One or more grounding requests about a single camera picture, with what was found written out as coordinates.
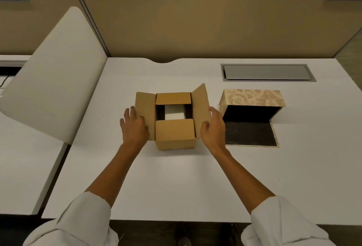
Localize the open floral patterned gift box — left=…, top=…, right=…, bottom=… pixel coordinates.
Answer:
left=218, top=89, right=286, bottom=148

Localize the grey desk cable hatch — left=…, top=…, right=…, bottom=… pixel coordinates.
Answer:
left=221, top=63, right=317, bottom=82

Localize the person's right hand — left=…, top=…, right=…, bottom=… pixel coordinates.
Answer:
left=201, top=106, right=227, bottom=154

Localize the brown cardboard box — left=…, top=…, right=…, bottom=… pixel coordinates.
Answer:
left=135, top=83, right=212, bottom=151

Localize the person's left forearm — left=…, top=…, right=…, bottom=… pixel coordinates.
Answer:
left=84, top=141, right=142, bottom=209

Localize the person's left hand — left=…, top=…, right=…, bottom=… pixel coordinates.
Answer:
left=120, top=106, right=150, bottom=149

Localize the person's white right sleeve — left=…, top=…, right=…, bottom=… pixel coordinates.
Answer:
left=241, top=196, right=337, bottom=246

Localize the person's white left sleeve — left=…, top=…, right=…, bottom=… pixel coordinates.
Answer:
left=23, top=192, right=119, bottom=246

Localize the white rounded desk divider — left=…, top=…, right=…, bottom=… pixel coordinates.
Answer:
left=0, top=6, right=108, bottom=144

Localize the narrow beige partition panel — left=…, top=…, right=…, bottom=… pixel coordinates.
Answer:
left=0, top=0, right=109, bottom=56

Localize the white item inside box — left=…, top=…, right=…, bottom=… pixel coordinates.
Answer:
left=165, top=104, right=186, bottom=121

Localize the wide beige partition panel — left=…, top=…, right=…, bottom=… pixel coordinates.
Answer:
left=74, top=0, right=362, bottom=63

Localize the person's white sleeve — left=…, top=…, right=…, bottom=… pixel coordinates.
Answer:
left=23, top=192, right=119, bottom=246
left=241, top=196, right=337, bottom=246

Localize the person's right forearm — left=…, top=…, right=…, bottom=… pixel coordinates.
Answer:
left=212, top=147, right=276, bottom=215

